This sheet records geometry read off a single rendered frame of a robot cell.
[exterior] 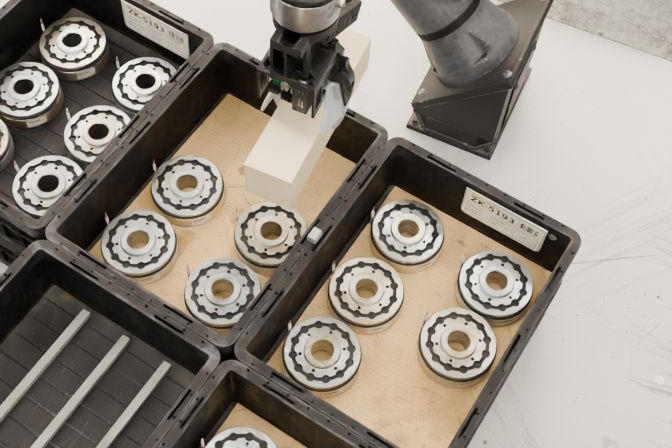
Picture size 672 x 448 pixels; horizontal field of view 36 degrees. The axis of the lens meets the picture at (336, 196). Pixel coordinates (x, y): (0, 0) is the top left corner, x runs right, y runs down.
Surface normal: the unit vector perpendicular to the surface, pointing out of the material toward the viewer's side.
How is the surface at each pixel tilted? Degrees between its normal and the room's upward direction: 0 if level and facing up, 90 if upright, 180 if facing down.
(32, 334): 0
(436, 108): 90
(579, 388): 0
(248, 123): 0
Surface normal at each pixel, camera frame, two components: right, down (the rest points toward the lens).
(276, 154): 0.04, -0.52
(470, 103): -0.42, 0.76
